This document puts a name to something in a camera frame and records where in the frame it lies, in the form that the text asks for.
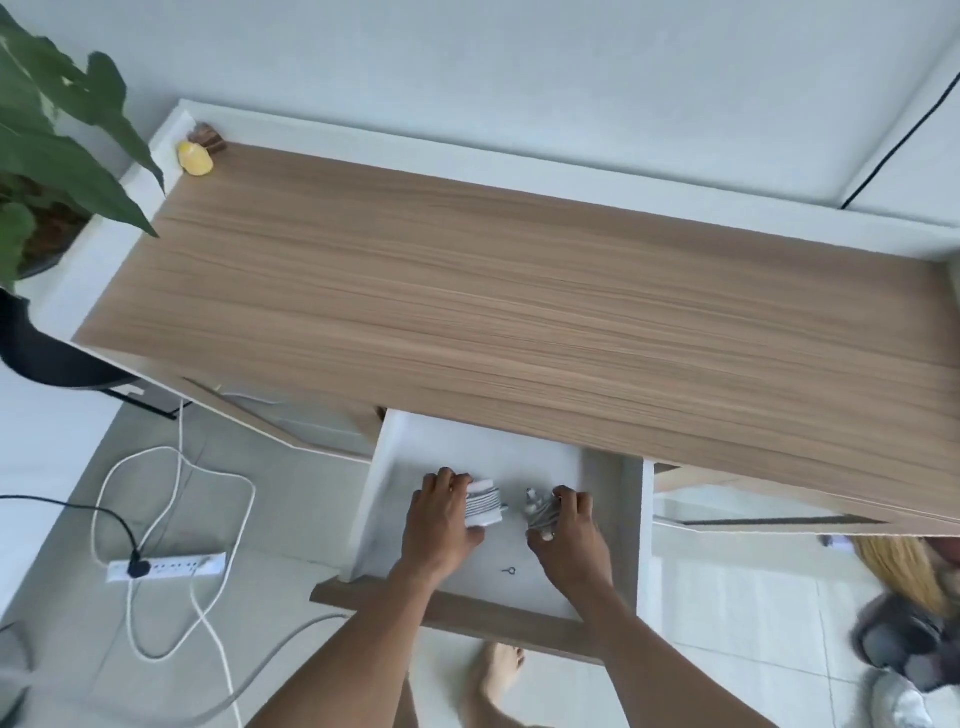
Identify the white cable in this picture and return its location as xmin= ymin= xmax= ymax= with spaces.
xmin=111 ymin=397 xmax=258 ymax=728

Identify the person's left hand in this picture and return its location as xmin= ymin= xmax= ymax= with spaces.
xmin=399 ymin=468 xmax=489 ymax=577

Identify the person's right hand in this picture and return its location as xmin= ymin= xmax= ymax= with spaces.
xmin=525 ymin=486 xmax=615 ymax=606

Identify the white power strip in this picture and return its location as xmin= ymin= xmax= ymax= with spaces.
xmin=105 ymin=552 xmax=228 ymax=585

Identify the grey cable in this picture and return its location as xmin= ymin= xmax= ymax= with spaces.
xmin=187 ymin=611 xmax=354 ymax=728

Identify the white drawer with wooden front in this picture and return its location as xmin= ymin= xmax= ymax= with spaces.
xmin=309 ymin=408 xmax=655 ymax=667

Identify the person's left forearm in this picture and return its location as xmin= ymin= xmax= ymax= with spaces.
xmin=243 ymin=564 xmax=445 ymax=728

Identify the black metal stand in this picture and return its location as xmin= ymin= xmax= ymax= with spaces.
xmin=103 ymin=378 xmax=192 ymax=423

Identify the black plant pot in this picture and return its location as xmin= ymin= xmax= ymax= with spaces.
xmin=0 ymin=288 xmax=125 ymax=389

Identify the person's bare foot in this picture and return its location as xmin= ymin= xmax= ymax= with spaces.
xmin=466 ymin=641 xmax=527 ymax=728

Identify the black wall cable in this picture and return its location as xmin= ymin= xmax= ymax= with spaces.
xmin=838 ymin=73 xmax=960 ymax=212

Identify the small yellow toy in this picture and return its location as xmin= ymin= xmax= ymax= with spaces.
xmin=177 ymin=141 xmax=216 ymax=178

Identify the wooden desk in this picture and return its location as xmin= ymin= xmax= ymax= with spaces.
xmin=71 ymin=142 xmax=960 ymax=538

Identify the yellow bristle broom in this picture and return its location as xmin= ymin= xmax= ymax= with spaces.
xmin=853 ymin=535 xmax=948 ymax=618

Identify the person's right forearm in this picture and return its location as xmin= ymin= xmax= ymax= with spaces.
xmin=579 ymin=588 xmax=777 ymax=728

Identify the green leafy plant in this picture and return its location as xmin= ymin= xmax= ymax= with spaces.
xmin=0 ymin=0 xmax=167 ymax=295

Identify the dark grey bag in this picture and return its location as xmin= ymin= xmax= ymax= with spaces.
xmin=849 ymin=577 xmax=960 ymax=695

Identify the black floor cable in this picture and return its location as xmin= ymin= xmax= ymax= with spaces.
xmin=0 ymin=494 xmax=145 ymax=560

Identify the white cloth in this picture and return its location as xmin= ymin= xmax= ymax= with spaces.
xmin=868 ymin=667 xmax=935 ymax=728

